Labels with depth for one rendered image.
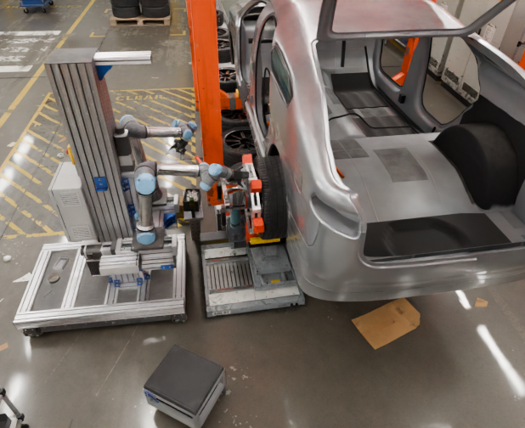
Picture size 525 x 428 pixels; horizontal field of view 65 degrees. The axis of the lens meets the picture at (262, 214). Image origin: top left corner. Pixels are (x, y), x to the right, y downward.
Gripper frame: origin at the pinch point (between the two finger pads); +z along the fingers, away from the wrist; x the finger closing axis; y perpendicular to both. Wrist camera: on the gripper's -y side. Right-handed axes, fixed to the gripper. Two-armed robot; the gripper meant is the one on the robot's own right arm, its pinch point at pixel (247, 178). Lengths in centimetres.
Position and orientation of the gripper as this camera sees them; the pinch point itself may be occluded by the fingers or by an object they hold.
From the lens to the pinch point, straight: 284.0
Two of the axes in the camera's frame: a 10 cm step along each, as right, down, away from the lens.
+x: 0.2, 9.9, -1.5
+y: -8.4, 1.0, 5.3
